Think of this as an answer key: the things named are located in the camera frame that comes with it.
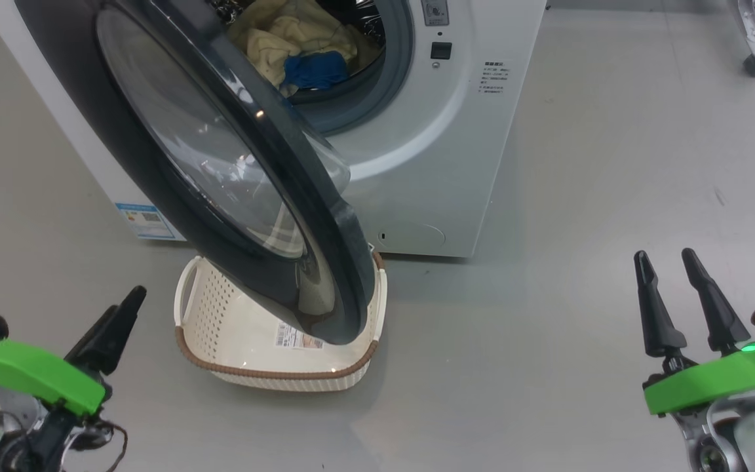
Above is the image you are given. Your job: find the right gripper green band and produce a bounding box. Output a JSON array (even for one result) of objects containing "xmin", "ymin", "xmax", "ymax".
[{"xmin": 633, "ymin": 248, "xmax": 755, "ymax": 433}]

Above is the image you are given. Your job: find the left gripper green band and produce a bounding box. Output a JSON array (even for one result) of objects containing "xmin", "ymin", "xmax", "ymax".
[{"xmin": 0, "ymin": 287, "xmax": 148, "ymax": 472}]

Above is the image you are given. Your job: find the dark grey glass washer door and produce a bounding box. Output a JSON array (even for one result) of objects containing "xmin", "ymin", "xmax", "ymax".
[{"xmin": 14, "ymin": 0, "xmax": 378, "ymax": 347}]

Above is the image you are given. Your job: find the blue garment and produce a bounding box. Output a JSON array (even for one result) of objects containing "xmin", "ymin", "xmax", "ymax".
[{"xmin": 281, "ymin": 50, "xmax": 351, "ymax": 91}]

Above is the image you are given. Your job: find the cream basket with brown rim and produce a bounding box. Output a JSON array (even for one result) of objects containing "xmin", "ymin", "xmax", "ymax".
[{"xmin": 173, "ymin": 244, "xmax": 390, "ymax": 394}]

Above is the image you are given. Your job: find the basket product label sticker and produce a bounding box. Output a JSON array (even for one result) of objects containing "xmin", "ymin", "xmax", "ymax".
[{"xmin": 274, "ymin": 321, "xmax": 326, "ymax": 351}]

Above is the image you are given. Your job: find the white front-load washing machine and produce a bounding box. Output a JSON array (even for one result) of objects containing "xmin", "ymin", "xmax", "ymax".
[{"xmin": 0, "ymin": 0, "xmax": 549, "ymax": 260}]

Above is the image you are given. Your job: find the blue white energy label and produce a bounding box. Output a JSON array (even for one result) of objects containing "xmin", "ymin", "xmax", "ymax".
[{"xmin": 114, "ymin": 201, "xmax": 180, "ymax": 241}]

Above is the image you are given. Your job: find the white filter cover panel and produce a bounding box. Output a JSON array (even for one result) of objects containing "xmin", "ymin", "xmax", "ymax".
[{"xmin": 377, "ymin": 222, "xmax": 448, "ymax": 254}]

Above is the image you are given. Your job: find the small grey text label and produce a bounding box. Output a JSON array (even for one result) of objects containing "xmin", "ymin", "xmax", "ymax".
[{"xmin": 479, "ymin": 60, "xmax": 513, "ymax": 96}]

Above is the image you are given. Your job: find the grey warning sticker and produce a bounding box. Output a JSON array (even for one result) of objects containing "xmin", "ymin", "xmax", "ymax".
[{"xmin": 420, "ymin": 0, "xmax": 451, "ymax": 28}]

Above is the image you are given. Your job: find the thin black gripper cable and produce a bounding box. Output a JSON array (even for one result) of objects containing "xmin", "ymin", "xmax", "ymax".
[{"xmin": 86, "ymin": 420, "xmax": 129, "ymax": 472}]

